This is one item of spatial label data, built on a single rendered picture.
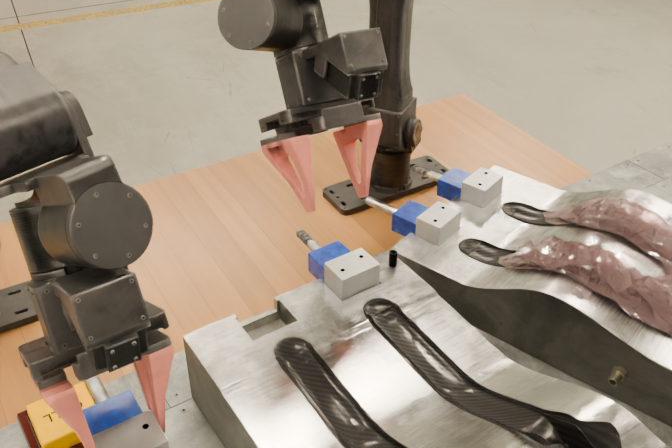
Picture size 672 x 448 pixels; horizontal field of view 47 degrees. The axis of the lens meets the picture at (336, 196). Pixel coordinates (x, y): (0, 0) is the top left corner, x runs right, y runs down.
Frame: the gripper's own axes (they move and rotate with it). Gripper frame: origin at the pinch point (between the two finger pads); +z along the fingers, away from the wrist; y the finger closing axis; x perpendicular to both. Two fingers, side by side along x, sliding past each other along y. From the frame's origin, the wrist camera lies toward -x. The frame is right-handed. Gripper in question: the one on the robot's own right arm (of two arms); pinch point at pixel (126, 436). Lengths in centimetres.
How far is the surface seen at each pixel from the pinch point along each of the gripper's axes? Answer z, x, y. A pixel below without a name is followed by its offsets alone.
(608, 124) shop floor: 27, 150, 228
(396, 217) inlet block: -2.6, 22.7, 43.2
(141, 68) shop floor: -41, 284, 96
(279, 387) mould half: 4.2, 5.5, 15.3
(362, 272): -1.6, 10.1, 29.5
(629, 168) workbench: 4, 23, 88
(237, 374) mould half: 2.4, 8.4, 12.6
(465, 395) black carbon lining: 9.3, -3.2, 29.7
